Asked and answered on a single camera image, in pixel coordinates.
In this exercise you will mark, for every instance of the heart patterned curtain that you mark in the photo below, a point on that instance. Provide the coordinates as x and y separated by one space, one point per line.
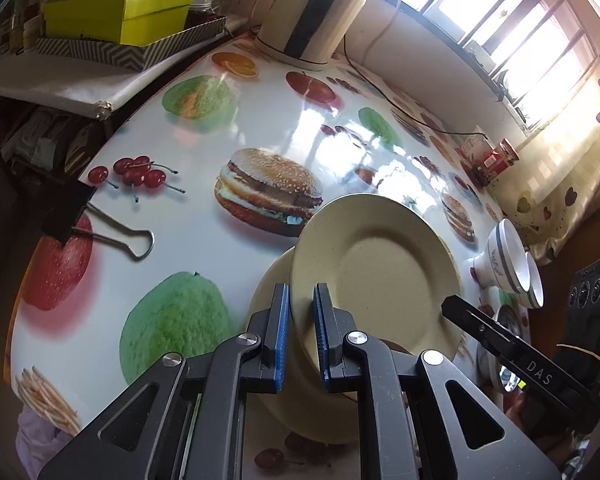
555 186

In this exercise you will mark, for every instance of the black binder clip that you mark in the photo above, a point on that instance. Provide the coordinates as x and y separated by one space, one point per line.
72 214

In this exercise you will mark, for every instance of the red lidded sauce jar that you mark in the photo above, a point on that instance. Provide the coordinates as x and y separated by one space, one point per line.
495 162

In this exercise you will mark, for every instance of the lower lime green box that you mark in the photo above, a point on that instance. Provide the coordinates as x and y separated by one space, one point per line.
132 22

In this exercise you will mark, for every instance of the large beige fish plate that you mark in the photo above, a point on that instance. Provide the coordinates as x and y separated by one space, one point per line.
305 407

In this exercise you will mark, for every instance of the white cup behind jar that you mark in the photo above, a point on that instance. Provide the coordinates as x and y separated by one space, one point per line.
475 148

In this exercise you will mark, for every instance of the stainless steel bowl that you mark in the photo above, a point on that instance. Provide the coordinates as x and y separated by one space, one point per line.
496 359

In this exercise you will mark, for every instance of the white side shelf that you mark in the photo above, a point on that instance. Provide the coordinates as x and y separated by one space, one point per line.
86 88

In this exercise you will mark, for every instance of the fruit print tablecloth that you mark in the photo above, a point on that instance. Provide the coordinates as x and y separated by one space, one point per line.
226 165

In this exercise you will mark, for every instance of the small blue striped bowl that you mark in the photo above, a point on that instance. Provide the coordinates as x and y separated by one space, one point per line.
533 298

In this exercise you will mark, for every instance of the large blue striped bowl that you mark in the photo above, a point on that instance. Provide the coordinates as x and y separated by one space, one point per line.
503 262

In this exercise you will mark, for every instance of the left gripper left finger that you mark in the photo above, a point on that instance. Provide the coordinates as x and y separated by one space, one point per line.
184 417

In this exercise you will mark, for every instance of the black tracker camera box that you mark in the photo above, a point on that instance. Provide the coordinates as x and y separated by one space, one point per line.
578 353

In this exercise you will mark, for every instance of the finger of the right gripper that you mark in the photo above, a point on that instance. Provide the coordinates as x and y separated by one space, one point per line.
533 367

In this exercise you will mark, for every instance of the cream electric kettle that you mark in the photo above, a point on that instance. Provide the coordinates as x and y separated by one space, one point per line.
305 33

